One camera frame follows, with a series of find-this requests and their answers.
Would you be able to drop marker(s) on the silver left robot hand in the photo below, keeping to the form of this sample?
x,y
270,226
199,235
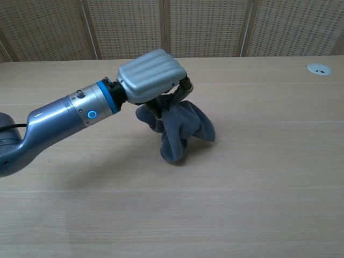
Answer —
x,y
150,75

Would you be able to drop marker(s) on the grey microfibre cloth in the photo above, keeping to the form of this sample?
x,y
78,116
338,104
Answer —
x,y
180,126

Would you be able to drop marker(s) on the woven folding screen panel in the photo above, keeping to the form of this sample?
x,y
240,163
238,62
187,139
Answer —
x,y
295,24
126,21
207,24
45,27

